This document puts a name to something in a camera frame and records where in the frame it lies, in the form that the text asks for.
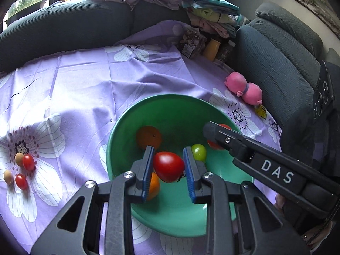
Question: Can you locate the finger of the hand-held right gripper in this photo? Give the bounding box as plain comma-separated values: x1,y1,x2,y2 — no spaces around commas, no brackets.
203,121,256,165

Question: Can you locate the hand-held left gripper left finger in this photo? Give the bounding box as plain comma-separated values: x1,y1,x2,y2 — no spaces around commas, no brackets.
30,146,156,255

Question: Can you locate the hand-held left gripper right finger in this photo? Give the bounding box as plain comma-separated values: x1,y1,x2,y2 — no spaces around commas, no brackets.
183,146,312,255

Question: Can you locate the small red tomato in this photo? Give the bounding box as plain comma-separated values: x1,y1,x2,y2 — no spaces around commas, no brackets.
207,123,232,151

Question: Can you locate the orange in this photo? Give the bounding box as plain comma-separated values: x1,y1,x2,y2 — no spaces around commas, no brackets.
146,172,161,201
136,126,163,150

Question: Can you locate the large red tomato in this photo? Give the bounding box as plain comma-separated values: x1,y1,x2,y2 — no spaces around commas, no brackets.
153,151,185,183

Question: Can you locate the green tomato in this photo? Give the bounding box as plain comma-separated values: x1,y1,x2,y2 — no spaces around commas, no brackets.
191,144,207,163

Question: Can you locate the green plastic bowl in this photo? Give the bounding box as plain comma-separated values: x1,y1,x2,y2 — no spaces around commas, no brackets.
106,93,257,238

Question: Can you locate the person's right hand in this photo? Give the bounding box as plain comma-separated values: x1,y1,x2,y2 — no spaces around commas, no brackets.
276,193,334,253

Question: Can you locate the yellow wrapper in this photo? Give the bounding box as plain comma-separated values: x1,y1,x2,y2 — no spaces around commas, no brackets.
255,105,268,119

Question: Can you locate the pink plush toy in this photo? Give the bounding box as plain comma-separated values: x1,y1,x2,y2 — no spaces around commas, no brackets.
225,72,263,106

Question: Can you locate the dark jar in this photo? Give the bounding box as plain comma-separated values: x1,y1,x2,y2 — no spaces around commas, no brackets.
218,40,237,62

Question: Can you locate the yellow bottle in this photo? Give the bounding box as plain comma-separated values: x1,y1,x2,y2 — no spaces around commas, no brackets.
204,38,221,62

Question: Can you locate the clear snack bag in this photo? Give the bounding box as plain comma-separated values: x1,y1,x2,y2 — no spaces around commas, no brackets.
178,28,208,58

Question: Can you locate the purple floral cloth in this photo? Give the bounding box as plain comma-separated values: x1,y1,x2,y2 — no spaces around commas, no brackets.
0,20,282,255

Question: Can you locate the pile of pastel clothes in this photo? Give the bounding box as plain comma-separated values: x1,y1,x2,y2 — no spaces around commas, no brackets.
187,7,241,38

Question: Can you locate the teal folded fabric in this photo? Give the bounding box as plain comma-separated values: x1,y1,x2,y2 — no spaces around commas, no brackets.
181,0,241,17

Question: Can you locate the dark grey sofa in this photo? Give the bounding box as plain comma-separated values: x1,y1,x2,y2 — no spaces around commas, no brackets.
0,0,334,129

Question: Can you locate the framed wall picture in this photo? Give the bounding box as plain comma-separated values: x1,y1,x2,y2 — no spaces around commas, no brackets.
288,0,340,40

